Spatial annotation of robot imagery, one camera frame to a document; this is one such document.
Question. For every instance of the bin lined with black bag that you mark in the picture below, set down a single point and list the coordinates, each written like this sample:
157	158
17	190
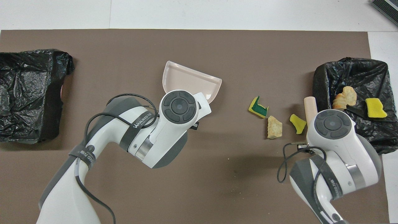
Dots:
25	93
357	74

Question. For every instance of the yellow and green sponge piece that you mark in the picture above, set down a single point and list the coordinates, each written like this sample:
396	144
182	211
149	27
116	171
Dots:
257	107

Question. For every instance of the striped toy croissant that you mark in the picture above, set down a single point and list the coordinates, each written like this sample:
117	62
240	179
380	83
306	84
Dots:
350	95

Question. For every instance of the brown table mat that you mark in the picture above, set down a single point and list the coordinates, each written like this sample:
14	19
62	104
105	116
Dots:
248	56

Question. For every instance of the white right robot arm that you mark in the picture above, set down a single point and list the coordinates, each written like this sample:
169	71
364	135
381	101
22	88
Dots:
339	140

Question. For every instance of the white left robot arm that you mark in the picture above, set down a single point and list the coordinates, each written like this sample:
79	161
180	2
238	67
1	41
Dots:
168	130

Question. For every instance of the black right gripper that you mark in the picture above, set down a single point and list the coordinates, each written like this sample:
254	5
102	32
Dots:
303	146

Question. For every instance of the grey ribbed device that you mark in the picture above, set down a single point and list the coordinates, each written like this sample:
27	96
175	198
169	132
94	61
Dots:
387	9

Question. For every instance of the yellow sponge chunk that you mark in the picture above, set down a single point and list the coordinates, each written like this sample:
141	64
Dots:
375	108

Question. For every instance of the beige hand brush black bristles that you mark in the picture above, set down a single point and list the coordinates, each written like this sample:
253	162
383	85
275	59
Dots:
310	107

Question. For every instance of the pale stone-like bread chunk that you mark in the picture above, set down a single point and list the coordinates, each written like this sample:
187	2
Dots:
275	127

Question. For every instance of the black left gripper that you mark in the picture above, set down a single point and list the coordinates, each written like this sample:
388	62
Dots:
194	125

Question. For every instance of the small yellow sponge piece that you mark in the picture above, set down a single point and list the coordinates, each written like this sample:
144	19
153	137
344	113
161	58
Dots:
298	123

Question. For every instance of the beige plastic dustpan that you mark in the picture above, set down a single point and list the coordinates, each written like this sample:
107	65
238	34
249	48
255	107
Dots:
186	79

